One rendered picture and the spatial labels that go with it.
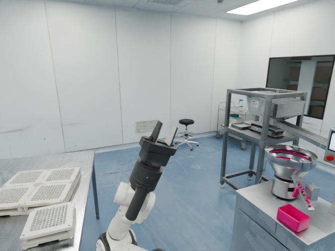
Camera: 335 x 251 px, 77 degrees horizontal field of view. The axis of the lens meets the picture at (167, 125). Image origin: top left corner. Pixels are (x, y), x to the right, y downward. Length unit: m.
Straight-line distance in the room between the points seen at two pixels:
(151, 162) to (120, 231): 0.30
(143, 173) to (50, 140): 4.17
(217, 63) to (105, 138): 3.23
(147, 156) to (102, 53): 4.02
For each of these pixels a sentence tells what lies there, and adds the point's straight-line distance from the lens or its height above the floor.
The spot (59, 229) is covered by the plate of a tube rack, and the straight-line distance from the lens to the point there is 1.37.
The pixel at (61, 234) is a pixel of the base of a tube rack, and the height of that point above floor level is 0.90.
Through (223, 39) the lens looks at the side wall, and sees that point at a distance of 5.71.
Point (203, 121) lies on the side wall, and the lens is 5.57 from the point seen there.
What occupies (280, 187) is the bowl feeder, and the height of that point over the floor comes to 0.87.
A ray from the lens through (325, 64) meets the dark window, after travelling 4.64.
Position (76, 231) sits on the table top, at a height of 0.88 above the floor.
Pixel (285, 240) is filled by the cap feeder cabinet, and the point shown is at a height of 0.67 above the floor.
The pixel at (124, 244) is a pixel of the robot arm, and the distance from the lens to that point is 0.86.
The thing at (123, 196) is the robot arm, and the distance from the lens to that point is 0.68.
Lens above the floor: 1.78
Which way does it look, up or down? 16 degrees down
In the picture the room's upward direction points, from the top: straight up
